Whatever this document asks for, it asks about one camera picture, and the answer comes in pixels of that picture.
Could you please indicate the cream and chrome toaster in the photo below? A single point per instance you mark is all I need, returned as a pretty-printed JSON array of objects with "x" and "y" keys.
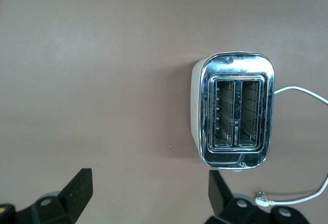
[{"x": 237, "y": 67}]

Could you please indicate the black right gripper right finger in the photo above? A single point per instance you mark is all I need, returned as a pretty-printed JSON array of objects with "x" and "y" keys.
[{"x": 220, "y": 198}]

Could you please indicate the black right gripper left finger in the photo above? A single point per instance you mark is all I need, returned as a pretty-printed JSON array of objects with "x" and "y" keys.
[{"x": 71, "y": 190}]

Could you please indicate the brown table cover sheet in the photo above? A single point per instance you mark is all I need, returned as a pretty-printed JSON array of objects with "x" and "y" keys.
[{"x": 89, "y": 80}]

